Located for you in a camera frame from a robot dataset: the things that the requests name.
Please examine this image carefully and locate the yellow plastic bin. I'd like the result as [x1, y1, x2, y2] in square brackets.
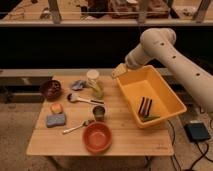
[116, 65, 187, 129]

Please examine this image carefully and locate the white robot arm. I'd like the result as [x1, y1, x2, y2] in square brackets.
[112, 28, 213, 113]

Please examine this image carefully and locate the small metal cup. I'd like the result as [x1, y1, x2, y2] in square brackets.
[93, 106, 105, 121]

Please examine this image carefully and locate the striped dark block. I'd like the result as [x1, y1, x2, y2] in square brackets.
[138, 97, 152, 118]

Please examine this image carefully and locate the blue crumpled cloth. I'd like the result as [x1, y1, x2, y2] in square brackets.
[71, 80, 87, 91]

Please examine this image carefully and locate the wooden folding table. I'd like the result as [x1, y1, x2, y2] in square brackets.
[27, 76, 174, 156]

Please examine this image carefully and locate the metal spoon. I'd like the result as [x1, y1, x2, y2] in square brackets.
[62, 120, 94, 135]

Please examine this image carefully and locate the orange bowl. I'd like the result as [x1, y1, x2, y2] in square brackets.
[82, 122, 112, 154]

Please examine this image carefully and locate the dark brown bowl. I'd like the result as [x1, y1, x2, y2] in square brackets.
[40, 80, 62, 101]

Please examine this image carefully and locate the small apple toy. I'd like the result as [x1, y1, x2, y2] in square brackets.
[50, 103, 63, 114]

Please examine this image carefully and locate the blue sponge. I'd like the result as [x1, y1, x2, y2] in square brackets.
[46, 114, 66, 128]

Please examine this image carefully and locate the black foot pedal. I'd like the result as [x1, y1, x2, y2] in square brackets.
[184, 123, 211, 142]

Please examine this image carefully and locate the brush with wooden handle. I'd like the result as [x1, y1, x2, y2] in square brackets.
[67, 93, 104, 105]

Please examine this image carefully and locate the black cable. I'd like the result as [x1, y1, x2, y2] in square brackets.
[166, 119, 213, 171]

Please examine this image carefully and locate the wooden shelf rail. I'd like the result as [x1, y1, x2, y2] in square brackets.
[0, 0, 213, 28]

